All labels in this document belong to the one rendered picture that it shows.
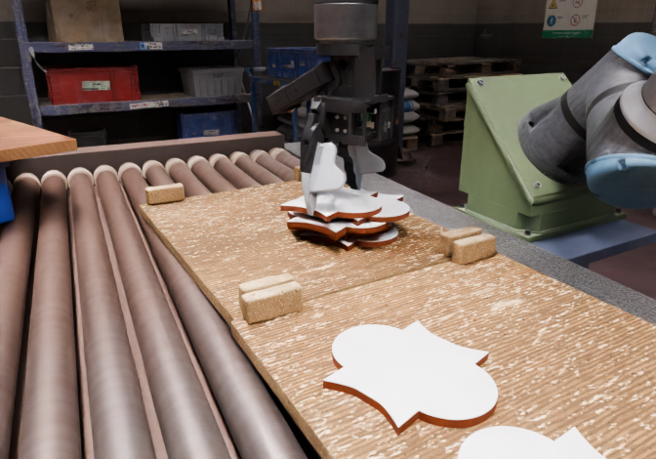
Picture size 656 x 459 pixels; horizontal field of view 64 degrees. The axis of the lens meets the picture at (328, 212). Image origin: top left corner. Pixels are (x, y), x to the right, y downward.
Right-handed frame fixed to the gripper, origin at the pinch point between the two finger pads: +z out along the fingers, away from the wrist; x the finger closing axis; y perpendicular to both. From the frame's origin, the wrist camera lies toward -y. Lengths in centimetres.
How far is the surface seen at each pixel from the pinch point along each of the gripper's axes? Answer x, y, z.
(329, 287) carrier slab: -13.5, 9.1, 4.9
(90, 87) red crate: 182, -351, 22
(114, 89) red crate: 197, -343, 24
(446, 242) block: 1.6, 16.1, 3.1
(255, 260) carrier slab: -12.8, -2.4, 5.0
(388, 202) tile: 4.9, 6.1, 0.8
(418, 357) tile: -21.0, 23.2, 4.1
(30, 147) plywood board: -18.2, -41.1, -5.1
